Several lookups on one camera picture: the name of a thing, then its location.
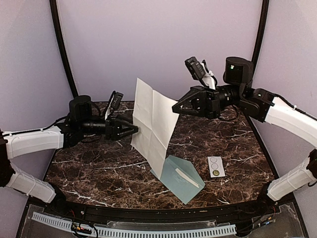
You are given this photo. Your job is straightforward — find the black front rail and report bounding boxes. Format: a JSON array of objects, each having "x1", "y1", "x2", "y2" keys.
[{"x1": 45, "y1": 200, "x2": 274, "y2": 224}]

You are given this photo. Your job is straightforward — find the black corner post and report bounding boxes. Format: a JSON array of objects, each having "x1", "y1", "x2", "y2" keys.
[
  {"x1": 252, "y1": 0, "x2": 269, "y2": 68},
  {"x1": 49, "y1": 0, "x2": 79, "y2": 98}
]

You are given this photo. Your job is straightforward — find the white sticker seal sheet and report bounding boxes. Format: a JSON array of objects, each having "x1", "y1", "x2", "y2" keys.
[{"x1": 208, "y1": 156, "x2": 226, "y2": 178}]

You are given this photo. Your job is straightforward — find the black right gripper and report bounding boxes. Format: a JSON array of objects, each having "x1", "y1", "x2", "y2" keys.
[{"x1": 172, "y1": 83, "x2": 245, "y2": 119}]

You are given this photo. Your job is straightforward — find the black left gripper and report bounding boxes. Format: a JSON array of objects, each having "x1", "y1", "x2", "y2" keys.
[{"x1": 79, "y1": 114, "x2": 139, "y2": 141}]

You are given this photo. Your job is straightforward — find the white letter sheet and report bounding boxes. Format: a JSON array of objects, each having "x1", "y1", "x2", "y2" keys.
[{"x1": 175, "y1": 168, "x2": 200, "y2": 188}]

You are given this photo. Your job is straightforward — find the black left corner post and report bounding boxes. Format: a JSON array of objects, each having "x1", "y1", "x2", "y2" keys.
[{"x1": 49, "y1": 0, "x2": 79, "y2": 98}]

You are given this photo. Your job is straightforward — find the light blue paper envelope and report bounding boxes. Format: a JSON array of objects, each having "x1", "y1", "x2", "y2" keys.
[{"x1": 157, "y1": 155, "x2": 205, "y2": 204}]

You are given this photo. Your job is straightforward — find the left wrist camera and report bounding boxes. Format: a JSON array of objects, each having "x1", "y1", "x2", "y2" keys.
[{"x1": 103, "y1": 91, "x2": 123, "y2": 119}]

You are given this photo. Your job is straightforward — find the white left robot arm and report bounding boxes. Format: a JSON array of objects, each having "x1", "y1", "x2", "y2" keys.
[{"x1": 0, "y1": 95, "x2": 138, "y2": 216}]

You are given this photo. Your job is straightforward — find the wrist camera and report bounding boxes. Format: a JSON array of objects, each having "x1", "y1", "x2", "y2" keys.
[
  {"x1": 103, "y1": 91, "x2": 123, "y2": 119},
  {"x1": 185, "y1": 57, "x2": 217, "y2": 90}
]

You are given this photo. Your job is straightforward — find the black right corner post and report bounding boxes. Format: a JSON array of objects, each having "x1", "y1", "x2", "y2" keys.
[{"x1": 252, "y1": 0, "x2": 269, "y2": 68}]

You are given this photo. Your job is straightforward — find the white slotted cable duct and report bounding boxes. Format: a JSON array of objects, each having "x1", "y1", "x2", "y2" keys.
[{"x1": 31, "y1": 212, "x2": 236, "y2": 238}]

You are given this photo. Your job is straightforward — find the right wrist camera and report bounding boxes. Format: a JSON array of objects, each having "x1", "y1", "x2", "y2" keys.
[{"x1": 185, "y1": 57, "x2": 217, "y2": 90}]

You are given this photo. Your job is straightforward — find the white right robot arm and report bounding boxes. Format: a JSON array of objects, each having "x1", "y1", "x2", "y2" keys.
[{"x1": 172, "y1": 57, "x2": 317, "y2": 215}]

